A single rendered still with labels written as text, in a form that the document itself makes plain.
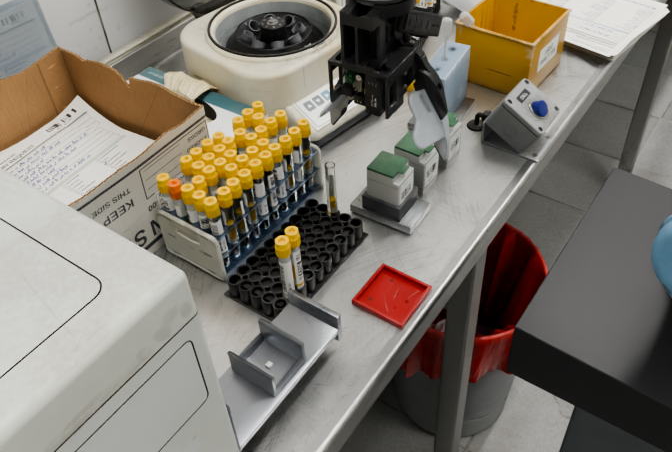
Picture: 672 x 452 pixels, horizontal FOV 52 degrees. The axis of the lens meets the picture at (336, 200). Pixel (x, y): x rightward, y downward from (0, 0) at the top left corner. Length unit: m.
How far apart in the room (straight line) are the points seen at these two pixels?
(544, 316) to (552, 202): 1.57
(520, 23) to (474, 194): 0.38
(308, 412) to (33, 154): 0.53
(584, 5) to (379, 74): 0.75
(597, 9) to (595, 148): 1.19
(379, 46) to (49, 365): 0.43
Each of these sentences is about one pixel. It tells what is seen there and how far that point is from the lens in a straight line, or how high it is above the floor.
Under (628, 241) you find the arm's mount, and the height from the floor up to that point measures 0.95.
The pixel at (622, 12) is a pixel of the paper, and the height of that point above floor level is 0.89.
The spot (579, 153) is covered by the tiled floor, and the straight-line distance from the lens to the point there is 2.49.
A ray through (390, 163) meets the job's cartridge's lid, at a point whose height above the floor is 0.96.
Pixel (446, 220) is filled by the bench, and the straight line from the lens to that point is 0.90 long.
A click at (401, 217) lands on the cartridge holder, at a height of 0.89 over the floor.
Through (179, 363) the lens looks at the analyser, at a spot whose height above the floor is 1.10.
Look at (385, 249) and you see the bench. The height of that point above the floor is 0.87.
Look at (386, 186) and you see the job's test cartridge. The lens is 0.86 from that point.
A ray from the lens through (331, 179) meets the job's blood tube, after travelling 0.83.
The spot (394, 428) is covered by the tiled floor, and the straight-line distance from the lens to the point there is 1.72.
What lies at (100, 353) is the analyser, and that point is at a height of 1.17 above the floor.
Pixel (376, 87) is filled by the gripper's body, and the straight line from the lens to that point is 0.71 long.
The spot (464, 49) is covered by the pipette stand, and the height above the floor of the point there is 0.98.
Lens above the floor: 1.50
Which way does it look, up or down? 42 degrees down
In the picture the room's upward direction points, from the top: 4 degrees counter-clockwise
